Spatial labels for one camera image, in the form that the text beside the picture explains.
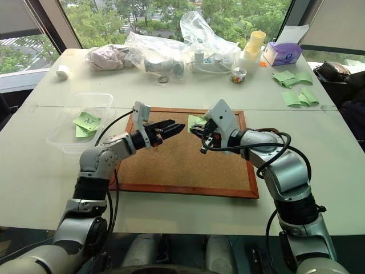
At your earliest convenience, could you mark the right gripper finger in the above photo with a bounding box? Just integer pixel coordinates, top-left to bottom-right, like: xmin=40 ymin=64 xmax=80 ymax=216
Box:
xmin=189 ymin=126 xmax=212 ymax=138
xmin=199 ymin=136 xmax=215 ymax=155

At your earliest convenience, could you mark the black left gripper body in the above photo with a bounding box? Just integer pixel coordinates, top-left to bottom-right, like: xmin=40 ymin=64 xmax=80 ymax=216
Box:
xmin=143 ymin=122 xmax=166 ymax=148

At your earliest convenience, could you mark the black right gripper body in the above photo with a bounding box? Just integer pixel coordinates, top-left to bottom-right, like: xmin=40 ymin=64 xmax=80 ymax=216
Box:
xmin=206 ymin=120 xmax=229 ymax=150

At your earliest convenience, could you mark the green sticky note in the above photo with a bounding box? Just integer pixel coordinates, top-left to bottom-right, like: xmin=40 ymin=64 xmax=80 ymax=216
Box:
xmin=186 ymin=114 xmax=209 ymax=135

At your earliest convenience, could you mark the clear jar of pushpins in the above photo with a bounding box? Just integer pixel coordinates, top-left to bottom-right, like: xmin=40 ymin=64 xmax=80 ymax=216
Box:
xmin=230 ymin=66 xmax=249 ymax=84

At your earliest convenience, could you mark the green note with scribble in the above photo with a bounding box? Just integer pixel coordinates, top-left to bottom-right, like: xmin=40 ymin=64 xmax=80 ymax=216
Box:
xmin=72 ymin=111 xmax=103 ymax=133

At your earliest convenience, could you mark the plain green note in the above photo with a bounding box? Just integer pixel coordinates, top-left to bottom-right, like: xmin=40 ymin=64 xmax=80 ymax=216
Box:
xmin=74 ymin=125 xmax=97 ymax=139

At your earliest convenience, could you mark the folded green paper note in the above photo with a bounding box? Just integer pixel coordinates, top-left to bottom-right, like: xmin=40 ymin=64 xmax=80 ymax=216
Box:
xmin=293 ymin=72 xmax=314 ymax=86
xmin=298 ymin=86 xmax=321 ymax=107
xmin=282 ymin=90 xmax=302 ymax=108
xmin=271 ymin=70 xmax=297 ymax=88

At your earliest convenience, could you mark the clear plastic box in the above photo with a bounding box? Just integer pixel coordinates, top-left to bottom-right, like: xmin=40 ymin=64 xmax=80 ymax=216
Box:
xmin=46 ymin=92 xmax=115 ymax=155

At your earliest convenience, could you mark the purple tissue box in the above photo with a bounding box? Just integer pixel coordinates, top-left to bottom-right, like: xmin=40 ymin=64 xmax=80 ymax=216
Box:
xmin=262 ymin=41 xmax=303 ymax=67

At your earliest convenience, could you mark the wood framed cork board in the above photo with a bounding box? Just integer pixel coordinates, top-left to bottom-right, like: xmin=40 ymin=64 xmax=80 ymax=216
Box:
xmin=109 ymin=107 xmax=260 ymax=200

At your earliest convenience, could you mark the plastic bag with white cylinder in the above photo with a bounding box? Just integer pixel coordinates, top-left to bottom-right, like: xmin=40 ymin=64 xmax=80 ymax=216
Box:
xmin=124 ymin=30 xmax=188 ymax=78

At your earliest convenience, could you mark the white power strip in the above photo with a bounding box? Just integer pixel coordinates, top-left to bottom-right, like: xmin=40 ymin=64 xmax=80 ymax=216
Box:
xmin=189 ymin=49 xmax=234 ymax=74

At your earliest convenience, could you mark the white plastic container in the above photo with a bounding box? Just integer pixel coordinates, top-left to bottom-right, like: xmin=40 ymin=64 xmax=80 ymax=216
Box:
xmin=237 ymin=51 xmax=262 ymax=76

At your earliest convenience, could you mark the pink cloth in bag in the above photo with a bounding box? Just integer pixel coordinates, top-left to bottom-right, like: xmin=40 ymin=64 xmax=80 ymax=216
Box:
xmin=84 ymin=44 xmax=135 ymax=71

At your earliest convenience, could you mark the large clear plastic bag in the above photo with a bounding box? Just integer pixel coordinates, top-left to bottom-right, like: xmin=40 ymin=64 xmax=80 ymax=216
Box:
xmin=179 ymin=10 xmax=242 ymax=59

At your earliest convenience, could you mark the grey rounded robot leg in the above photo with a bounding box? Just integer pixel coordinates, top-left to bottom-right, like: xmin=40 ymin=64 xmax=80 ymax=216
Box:
xmin=204 ymin=235 xmax=238 ymax=274
xmin=124 ymin=233 xmax=161 ymax=274

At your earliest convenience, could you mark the white tape roll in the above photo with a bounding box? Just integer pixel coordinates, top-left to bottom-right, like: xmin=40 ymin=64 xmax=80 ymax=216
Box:
xmin=55 ymin=65 xmax=72 ymax=81

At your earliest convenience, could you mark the black bag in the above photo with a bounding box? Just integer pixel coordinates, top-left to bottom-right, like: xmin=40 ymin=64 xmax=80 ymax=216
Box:
xmin=313 ymin=61 xmax=351 ymax=84

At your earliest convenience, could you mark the dark chair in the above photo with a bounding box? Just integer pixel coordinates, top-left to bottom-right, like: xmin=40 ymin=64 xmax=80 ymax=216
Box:
xmin=338 ymin=70 xmax=365 ymax=141

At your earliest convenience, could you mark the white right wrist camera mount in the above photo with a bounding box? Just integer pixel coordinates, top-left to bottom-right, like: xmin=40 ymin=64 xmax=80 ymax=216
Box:
xmin=204 ymin=99 xmax=241 ymax=155

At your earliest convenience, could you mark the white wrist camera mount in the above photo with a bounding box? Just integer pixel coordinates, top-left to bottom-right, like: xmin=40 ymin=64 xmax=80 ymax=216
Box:
xmin=204 ymin=99 xmax=241 ymax=155
xmin=133 ymin=100 xmax=152 ymax=149

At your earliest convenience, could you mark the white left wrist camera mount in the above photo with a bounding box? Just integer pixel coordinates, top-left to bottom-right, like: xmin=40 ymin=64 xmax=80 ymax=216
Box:
xmin=133 ymin=100 xmax=152 ymax=149

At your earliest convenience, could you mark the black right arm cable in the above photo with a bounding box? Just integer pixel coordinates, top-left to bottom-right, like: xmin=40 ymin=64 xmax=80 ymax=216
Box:
xmin=200 ymin=120 xmax=313 ymax=253

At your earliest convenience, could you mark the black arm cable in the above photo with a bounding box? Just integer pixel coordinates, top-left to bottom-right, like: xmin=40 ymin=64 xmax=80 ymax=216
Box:
xmin=94 ymin=107 xmax=136 ymax=249
xmin=200 ymin=120 xmax=313 ymax=253

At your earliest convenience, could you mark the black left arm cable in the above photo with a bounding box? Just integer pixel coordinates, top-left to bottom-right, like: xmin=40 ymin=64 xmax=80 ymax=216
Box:
xmin=94 ymin=107 xmax=136 ymax=249

